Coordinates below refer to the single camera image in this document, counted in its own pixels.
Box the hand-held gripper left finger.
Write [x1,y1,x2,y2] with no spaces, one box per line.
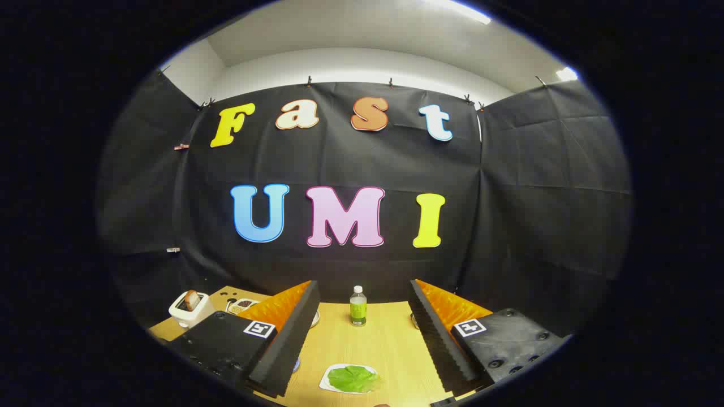
[167,280,321,398]

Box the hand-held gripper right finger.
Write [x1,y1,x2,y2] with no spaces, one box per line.
[408,279,571,399]

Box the green lettuce leaf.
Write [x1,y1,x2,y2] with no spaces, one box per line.
[327,365,381,393]

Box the small white plate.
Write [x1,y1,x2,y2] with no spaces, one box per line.
[319,363,378,394]

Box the green label plastic bottle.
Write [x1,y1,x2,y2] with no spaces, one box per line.
[349,285,368,327]

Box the white toaster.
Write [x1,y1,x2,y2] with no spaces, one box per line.
[169,291,214,328]

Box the black backdrop cloth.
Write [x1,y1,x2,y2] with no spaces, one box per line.
[96,68,633,340]

